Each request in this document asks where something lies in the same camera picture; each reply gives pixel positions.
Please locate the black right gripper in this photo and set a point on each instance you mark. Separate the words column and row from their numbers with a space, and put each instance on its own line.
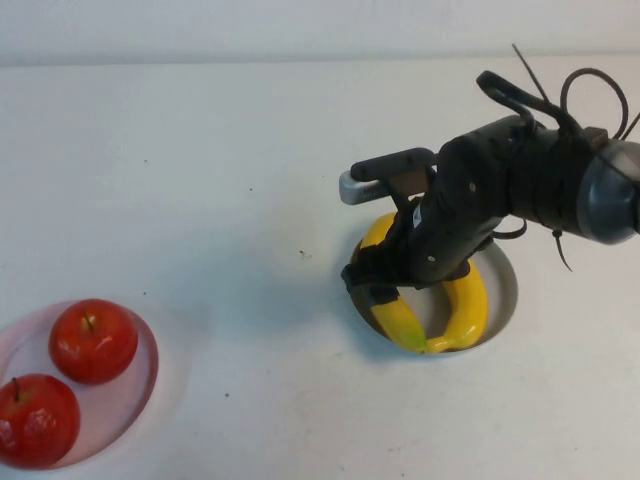
column 460, row 210

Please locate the yellow banana with green tip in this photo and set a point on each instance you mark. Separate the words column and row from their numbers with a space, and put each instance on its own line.
column 395, row 317

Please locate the red apple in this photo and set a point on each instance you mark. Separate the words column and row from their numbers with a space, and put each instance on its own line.
column 40, row 425
column 92, row 345

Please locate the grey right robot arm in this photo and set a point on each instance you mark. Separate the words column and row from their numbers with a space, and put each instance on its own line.
column 610, row 200

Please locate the grey-blue round plate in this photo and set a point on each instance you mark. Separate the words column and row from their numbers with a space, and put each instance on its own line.
column 502, row 295

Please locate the pink round plate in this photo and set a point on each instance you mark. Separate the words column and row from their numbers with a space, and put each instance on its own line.
column 125, row 400

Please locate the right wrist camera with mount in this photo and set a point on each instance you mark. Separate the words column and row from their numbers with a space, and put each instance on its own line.
column 365, row 190

